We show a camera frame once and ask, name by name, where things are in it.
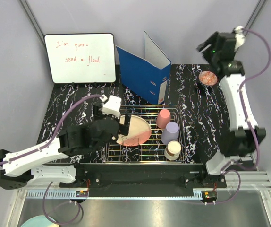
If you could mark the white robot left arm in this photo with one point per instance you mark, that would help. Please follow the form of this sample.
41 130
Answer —
23 168

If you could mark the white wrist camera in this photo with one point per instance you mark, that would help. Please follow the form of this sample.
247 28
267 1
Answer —
239 36
111 105

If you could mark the light blue plate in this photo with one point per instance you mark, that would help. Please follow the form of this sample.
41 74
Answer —
39 221

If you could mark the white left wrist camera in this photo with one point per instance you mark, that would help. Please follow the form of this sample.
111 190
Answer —
111 105

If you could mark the lavender cup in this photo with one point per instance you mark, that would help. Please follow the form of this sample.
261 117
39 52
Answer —
170 133

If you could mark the beige brown cup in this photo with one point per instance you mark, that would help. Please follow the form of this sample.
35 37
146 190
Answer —
172 150

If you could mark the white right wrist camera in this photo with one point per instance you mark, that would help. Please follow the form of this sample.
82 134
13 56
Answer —
239 36

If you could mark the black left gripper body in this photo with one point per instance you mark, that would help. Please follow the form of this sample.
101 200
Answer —
102 116

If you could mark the red blue patterned bowl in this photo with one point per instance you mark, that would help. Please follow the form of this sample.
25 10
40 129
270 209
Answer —
207 79

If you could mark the pink cup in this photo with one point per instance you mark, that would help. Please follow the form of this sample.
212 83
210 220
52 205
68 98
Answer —
163 118

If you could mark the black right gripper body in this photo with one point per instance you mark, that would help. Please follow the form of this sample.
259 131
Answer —
209 53

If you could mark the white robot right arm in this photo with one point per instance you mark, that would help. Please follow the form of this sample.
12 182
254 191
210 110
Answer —
244 135

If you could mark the whiteboard with red writing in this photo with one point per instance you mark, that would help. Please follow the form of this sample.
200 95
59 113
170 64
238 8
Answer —
81 58

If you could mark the blue ring binder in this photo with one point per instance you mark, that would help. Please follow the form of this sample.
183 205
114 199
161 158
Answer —
147 76

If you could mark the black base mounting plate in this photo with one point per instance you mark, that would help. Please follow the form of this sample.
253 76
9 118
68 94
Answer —
144 179

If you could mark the wire dish rack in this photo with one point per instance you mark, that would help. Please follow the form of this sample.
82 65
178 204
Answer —
153 149

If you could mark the pink beige plate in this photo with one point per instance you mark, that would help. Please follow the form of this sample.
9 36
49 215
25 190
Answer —
139 132

